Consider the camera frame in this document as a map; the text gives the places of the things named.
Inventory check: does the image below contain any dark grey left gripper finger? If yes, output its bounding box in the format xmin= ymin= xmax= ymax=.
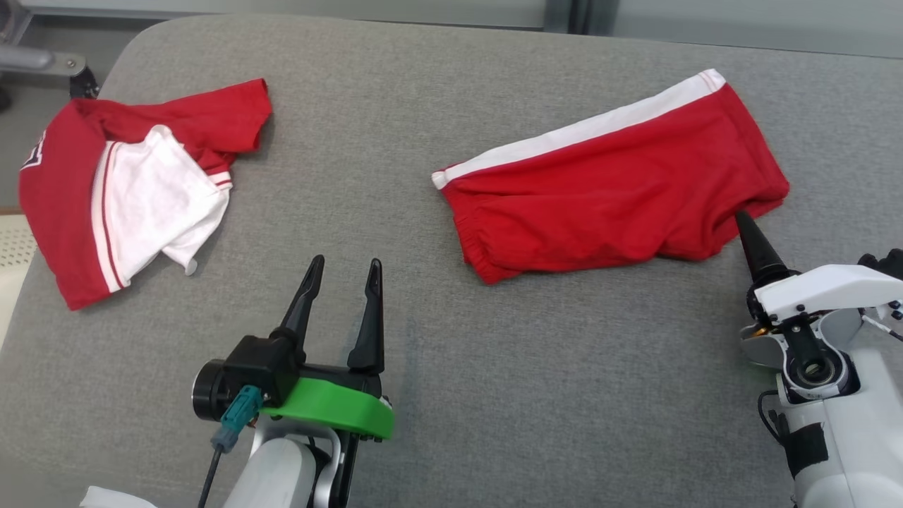
xmin=271 ymin=255 xmax=326 ymax=348
xmin=346 ymin=258 xmax=386 ymax=375

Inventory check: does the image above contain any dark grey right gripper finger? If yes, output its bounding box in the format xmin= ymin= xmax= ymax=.
xmin=734 ymin=210 xmax=799 ymax=287

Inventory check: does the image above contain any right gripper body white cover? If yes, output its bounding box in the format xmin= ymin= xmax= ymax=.
xmin=746 ymin=264 xmax=903 ymax=331

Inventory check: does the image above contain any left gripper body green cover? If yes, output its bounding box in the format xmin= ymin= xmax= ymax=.
xmin=260 ymin=363 xmax=394 ymax=443

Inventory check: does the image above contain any red shorts white stripe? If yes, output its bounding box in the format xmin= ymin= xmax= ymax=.
xmin=432 ymin=68 xmax=791 ymax=285

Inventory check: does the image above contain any red white-sleeved t-shirt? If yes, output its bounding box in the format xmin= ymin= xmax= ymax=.
xmin=18 ymin=78 xmax=274 ymax=311

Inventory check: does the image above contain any grey fabric sofa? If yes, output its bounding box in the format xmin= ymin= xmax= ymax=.
xmin=0 ymin=14 xmax=903 ymax=508

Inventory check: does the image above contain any black caster wheel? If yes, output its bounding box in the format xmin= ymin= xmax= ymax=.
xmin=68 ymin=65 xmax=101 ymax=99

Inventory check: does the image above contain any grey metal furniture leg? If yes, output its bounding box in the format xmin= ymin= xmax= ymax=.
xmin=0 ymin=0 xmax=89 ymax=80

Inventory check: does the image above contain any thin black right gripper cable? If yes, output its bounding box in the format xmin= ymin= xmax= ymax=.
xmin=864 ymin=314 xmax=903 ymax=344

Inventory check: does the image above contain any left camera cable teal plug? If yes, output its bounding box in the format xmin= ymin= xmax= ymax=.
xmin=199 ymin=385 xmax=266 ymax=508

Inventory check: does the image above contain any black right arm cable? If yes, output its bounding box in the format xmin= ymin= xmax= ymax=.
xmin=758 ymin=389 xmax=785 ymax=447

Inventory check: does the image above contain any grey metal partition post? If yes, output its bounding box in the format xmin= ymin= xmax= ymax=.
xmin=543 ymin=0 xmax=622 ymax=36

